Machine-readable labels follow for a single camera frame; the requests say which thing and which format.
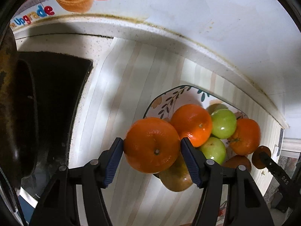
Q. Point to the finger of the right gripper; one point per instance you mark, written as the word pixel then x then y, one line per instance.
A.
pixel 289 189

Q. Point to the lower green apple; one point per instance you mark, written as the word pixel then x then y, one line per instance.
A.
pixel 214 149

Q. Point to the dark orange tangerine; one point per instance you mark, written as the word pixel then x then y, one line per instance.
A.
pixel 237 160

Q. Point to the brown-green pear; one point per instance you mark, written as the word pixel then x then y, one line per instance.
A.
pixel 176 178

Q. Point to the striped cat counter mat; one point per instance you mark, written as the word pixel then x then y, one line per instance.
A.
pixel 126 78

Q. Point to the green apple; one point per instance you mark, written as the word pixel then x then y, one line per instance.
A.
pixel 214 149
pixel 224 123

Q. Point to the floral ceramic fruit plate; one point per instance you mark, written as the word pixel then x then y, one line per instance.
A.
pixel 174 98

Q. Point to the upper green apple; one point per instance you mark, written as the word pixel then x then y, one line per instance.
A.
pixel 224 123

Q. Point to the small red fruit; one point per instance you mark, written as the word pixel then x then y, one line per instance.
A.
pixel 261 156

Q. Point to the large orange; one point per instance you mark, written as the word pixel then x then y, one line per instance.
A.
pixel 246 137

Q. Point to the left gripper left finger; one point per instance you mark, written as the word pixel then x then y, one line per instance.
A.
pixel 58 203

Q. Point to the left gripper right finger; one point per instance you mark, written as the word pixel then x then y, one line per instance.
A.
pixel 245 204

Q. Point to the black gas stove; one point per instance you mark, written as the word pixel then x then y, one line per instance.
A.
pixel 58 81

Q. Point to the steel wok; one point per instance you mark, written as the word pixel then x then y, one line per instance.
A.
pixel 19 124

